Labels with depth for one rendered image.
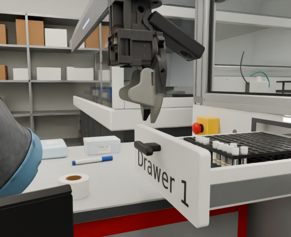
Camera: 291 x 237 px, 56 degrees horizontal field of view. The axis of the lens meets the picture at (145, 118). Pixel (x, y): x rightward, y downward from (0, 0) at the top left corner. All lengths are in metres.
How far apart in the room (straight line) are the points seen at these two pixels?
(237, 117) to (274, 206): 0.26
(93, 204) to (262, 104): 0.49
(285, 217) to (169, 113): 0.80
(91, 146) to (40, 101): 3.65
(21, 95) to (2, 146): 4.30
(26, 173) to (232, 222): 0.57
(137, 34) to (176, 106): 0.98
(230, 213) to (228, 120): 0.28
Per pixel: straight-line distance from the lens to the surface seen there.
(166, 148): 0.47
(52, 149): 1.01
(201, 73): 1.02
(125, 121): 1.31
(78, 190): 0.66
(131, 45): 0.44
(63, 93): 4.65
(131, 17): 0.48
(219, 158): 0.52
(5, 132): 0.37
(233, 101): 0.87
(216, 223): 0.78
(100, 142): 1.04
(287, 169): 0.51
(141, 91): 0.45
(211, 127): 0.91
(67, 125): 4.70
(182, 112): 1.42
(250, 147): 0.55
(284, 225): 0.78
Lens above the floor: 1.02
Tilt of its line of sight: 7 degrees down
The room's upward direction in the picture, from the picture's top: straight up
